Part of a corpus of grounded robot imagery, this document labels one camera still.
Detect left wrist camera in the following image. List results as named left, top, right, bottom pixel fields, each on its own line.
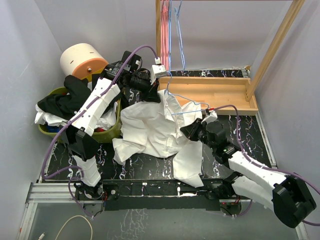
left=150, top=57, right=167, bottom=85

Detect wooden clothes rack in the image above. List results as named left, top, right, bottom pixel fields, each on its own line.
left=158, top=0, right=305, bottom=116

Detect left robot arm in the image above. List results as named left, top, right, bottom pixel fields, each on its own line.
left=61, top=51, right=166, bottom=200

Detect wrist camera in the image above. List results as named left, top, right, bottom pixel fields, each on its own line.
left=150, top=57, right=167, bottom=85
left=201, top=108, right=218, bottom=124

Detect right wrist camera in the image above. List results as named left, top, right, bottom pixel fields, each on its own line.
left=201, top=108, right=218, bottom=124

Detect blue hangers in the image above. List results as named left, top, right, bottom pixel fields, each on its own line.
left=167, top=0, right=186, bottom=71

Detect cream cable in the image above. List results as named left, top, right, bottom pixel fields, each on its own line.
left=38, top=215, right=94, bottom=240

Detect green laundry basket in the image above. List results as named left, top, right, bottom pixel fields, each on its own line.
left=37, top=87, right=122, bottom=143

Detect white shirt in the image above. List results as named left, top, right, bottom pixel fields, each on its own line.
left=112, top=90, right=204, bottom=188

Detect black garment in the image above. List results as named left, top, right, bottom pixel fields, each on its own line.
left=36, top=72, right=120, bottom=123

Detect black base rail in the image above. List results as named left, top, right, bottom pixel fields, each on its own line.
left=72, top=178, right=249, bottom=214

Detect white cylindrical bin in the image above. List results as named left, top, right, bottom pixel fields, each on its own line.
left=60, top=43, right=109, bottom=82

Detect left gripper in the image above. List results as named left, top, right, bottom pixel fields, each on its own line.
left=126, top=73, right=161, bottom=103

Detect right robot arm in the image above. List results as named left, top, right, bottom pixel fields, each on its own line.
left=180, top=118, right=317, bottom=228

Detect pink hangers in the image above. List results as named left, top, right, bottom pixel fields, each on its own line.
left=160, top=0, right=171, bottom=72

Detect white clothes in basket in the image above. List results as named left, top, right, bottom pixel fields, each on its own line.
left=34, top=102, right=118, bottom=132

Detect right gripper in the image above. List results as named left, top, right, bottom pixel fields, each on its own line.
left=180, top=118, right=216, bottom=151

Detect aluminium frame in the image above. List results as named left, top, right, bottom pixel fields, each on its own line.
left=18, top=182, right=309, bottom=240

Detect blue wire hanger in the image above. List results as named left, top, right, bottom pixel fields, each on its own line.
left=164, top=71, right=210, bottom=117

